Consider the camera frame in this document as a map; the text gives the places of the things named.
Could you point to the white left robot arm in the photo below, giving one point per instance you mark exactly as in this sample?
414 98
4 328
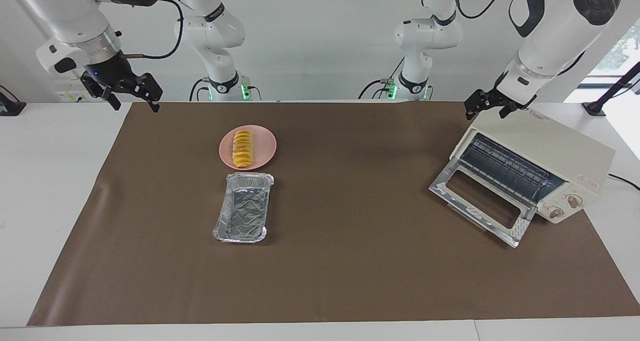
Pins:
550 36

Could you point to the cream oven knob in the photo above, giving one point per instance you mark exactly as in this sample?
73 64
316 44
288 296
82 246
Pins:
574 200
555 212

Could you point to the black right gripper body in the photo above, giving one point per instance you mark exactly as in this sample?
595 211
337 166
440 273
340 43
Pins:
117 76

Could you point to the window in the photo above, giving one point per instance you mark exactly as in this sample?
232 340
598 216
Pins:
617 53

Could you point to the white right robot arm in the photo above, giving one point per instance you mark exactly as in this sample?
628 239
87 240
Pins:
65 11

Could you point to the pink round plate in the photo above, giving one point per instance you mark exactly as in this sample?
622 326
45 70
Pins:
265 148

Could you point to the black camera stand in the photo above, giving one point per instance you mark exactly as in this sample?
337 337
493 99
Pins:
607 95

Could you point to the sliced yellow bread loaf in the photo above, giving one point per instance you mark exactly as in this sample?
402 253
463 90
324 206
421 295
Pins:
243 148

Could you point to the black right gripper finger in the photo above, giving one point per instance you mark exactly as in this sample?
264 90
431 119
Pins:
114 102
154 106

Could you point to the cream toaster oven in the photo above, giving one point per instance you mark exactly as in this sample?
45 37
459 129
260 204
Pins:
555 143

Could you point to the glass oven door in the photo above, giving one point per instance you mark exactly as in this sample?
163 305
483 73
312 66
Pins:
442 188

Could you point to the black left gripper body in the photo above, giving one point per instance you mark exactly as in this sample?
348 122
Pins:
490 98

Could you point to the white wall outlet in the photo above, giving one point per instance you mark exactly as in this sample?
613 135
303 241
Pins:
72 97

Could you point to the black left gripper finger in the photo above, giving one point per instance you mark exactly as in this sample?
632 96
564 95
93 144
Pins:
470 114
505 111

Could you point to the brown table mat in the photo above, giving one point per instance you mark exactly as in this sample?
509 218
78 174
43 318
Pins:
350 261

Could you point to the black table clamp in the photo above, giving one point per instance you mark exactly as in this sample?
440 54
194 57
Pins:
11 107

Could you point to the aluminium foil tray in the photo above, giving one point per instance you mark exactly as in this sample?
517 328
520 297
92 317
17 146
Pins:
243 208

